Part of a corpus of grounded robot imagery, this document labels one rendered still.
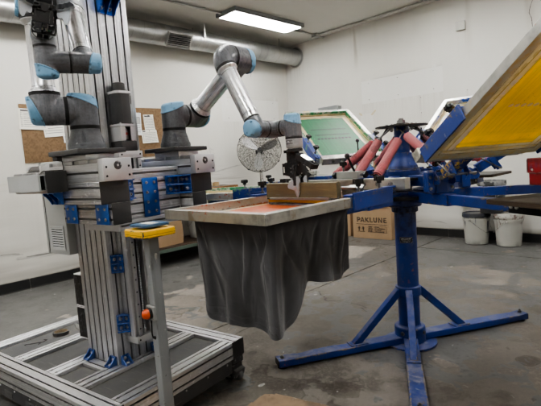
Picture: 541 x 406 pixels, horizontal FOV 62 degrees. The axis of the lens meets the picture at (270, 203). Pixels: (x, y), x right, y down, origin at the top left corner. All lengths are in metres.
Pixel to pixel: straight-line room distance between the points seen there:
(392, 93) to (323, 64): 1.31
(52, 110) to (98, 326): 1.08
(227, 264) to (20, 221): 3.79
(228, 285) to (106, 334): 0.84
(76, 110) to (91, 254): 0.74
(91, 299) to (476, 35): 5.19
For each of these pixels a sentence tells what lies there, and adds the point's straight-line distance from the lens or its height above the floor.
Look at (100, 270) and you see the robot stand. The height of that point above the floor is 0.69.
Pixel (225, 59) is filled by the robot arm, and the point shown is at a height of 1.61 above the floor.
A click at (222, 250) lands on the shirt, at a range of 1.75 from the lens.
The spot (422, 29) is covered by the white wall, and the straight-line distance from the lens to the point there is 6.50.
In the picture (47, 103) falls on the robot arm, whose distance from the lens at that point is 1.99.
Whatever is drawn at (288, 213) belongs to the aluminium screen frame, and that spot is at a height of 0.98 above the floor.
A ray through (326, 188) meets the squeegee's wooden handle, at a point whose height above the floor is 1.03.
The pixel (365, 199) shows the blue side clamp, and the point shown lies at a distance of 1.84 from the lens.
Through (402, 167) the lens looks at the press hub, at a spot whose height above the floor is 1.07.
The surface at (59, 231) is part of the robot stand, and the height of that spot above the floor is 0.88.
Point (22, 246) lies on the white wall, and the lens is 5.34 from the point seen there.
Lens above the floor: 1.16
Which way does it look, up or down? 5 degrees down
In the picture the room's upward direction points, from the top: 4 degrees counter-clockwise
